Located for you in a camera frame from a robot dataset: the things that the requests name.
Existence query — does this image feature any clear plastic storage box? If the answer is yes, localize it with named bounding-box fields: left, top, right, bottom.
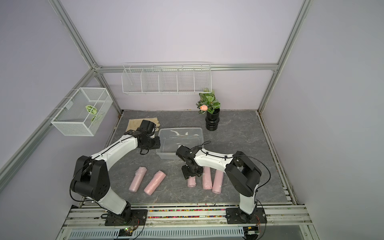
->
left=156, top=128, right=204, bottom=160

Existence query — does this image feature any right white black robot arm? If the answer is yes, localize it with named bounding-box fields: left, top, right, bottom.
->
left=176, top=145, right=262, bottom=216

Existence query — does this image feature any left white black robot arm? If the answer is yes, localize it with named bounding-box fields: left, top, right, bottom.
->
left=70, top=131, right=161, bottom=216

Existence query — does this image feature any beige work glove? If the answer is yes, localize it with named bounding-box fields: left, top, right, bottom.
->
left=125, top=118, right=160, bottom=132

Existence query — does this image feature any green leaf in basket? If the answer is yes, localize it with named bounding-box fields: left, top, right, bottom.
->
left=86, top=105, right=98, bottom=115

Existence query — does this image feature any potted plant black pot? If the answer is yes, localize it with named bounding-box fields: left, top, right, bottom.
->
left=196, top=89, right=221, bottom=131

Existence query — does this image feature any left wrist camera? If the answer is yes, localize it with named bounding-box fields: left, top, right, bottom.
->
left=138, top=120, right=157, bottom=136

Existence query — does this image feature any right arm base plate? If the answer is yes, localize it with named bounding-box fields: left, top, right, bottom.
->
left=226, top=208, right=267, bottom=225

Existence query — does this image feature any long white wire shelf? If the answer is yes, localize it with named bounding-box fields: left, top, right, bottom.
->
left=122, top=62, right=213, bottom=95

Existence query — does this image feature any white wire basket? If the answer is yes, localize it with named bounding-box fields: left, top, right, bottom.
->
left=51, top=88, right=113, bottom=137

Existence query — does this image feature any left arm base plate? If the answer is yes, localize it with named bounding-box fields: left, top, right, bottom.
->
left=105, top=209, right=148, bottom=227

